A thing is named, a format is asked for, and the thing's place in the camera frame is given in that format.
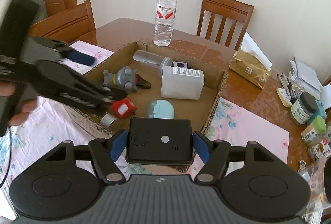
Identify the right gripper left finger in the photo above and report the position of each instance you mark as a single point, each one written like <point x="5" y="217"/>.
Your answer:
<point x="105" y="152"/>

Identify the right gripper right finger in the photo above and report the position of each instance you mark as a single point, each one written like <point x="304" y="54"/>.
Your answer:
<point x="214" y="155"/>

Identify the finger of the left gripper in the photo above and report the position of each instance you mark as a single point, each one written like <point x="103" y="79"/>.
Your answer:
<point x="61" y="83"/>
<point x="66" y="52"/>

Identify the yellow capsule bottle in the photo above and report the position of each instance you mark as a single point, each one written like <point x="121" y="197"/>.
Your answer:
<point x="107" y="120"/>

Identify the red toy train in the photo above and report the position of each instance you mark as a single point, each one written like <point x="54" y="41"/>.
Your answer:
<point x="123" y="108"/>

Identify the black device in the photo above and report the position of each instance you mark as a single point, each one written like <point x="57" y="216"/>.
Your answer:
<point x="153" y="141"/>

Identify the grey toy figure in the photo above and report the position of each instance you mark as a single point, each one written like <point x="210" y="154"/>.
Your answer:
<point x="126" y="79"/>

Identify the light blue round case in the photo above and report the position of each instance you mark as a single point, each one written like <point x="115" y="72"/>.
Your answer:
<point x="160" y="109"/>

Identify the white plastic bottle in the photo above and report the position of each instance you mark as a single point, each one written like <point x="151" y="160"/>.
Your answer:
<point x="182" y="83"/>

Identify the person's left hand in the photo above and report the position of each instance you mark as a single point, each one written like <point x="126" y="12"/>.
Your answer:
<point x="20" y="111"/>

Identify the wooden chair at left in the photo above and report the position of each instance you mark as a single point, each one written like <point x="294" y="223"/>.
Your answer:
<point x="67" y="25"/>

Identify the wooden chair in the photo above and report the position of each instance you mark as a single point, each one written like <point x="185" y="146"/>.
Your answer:
<point x="67" y="25"/>
<point x="232" y="10"/>

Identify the pink floral tablecloth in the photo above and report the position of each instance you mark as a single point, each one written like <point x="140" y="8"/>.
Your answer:
<point x="50" y="123"/>

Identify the open cardboard box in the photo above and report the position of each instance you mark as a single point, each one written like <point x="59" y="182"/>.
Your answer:
<point x="199" y="112"/>

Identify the black lid glass jar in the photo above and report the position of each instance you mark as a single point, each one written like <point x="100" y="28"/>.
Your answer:
<point x="303" y="108"/>

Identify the gold tissue pack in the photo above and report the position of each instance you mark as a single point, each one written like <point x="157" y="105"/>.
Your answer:
<point x="251" y="63"/>

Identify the green lid small jar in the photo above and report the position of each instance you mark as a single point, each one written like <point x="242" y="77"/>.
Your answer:
<point x="313" y="130"/>

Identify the large clear plastic jar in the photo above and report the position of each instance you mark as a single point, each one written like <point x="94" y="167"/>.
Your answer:
<point x="317" y="176"/>

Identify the clear water bottle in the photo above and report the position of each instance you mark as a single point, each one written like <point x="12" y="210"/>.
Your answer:
<point x="164" y="22"/>

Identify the stack of white papers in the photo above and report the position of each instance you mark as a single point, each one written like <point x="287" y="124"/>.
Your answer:
<point x="305" y="75"/>

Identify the wooden chair at far side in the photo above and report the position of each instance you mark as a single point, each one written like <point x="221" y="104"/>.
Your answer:
<point x="232" y="10"/>

